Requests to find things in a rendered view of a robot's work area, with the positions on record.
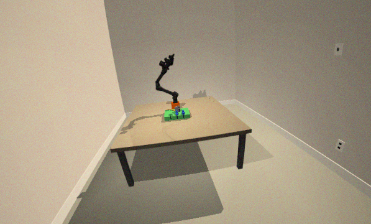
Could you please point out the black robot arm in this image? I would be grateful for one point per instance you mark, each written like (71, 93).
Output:
(165, 67)

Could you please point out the green flat panel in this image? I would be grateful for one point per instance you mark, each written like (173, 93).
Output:
(173, 115)

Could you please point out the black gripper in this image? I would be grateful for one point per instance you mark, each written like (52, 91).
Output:
(170, 59)

